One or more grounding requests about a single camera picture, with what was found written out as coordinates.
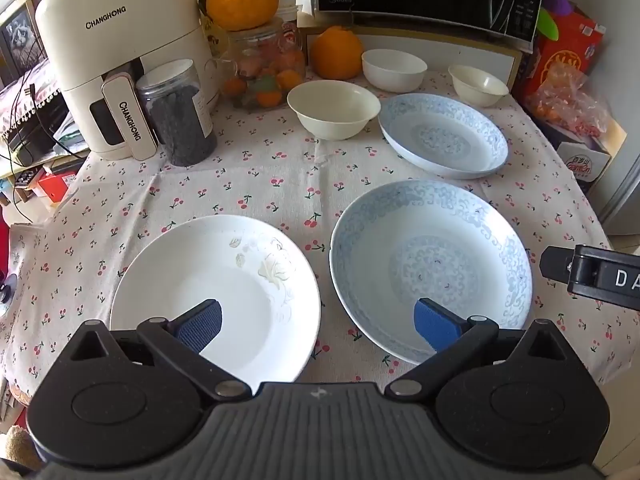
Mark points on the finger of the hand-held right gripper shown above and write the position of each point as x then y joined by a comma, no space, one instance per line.
556,262

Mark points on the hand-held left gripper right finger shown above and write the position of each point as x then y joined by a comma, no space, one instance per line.
435,322

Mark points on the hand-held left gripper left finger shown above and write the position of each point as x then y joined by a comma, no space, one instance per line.
200,325

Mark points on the white floral plate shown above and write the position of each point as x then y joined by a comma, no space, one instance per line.
200,270

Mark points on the blue patterned plate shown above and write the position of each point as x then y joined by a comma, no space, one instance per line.
430,260
442,132

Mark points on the small cream bowl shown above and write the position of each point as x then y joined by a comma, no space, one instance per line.
477,85

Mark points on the large cream bowl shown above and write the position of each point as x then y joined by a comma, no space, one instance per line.
332,105

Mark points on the white bowl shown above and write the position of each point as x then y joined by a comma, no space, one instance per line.
394,67

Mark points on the white carton box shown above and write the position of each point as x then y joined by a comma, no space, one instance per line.
580,162

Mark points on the cherry print tablecloth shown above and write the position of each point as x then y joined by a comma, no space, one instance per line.
250,195

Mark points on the plastic bag of oranges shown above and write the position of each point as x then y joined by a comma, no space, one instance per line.
570,102

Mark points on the plastic jar with dark contents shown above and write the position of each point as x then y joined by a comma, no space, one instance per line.
177,120

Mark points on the red gift box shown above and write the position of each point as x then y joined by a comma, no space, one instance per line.
567,55

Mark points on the wooden framed white stand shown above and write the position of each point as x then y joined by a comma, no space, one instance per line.
475,52

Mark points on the green plastic toy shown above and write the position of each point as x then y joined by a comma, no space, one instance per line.
547,25

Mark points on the black electronic box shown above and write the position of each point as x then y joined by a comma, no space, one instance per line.
35,130

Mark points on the purple plastic toy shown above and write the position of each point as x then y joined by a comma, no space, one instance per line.
557,2

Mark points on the glass jar of small oranges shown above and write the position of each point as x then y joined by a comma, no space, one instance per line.
265,70

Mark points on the large orange with stem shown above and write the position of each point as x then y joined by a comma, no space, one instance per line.
336,55

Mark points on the floral lace cloth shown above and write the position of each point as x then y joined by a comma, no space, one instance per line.
30,85

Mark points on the cream air fryer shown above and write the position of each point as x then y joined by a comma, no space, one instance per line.
100,45

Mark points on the yellow rimmed paper cup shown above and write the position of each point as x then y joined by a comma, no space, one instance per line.
287,10

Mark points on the framed cat picture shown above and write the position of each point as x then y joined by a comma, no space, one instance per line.
17,35

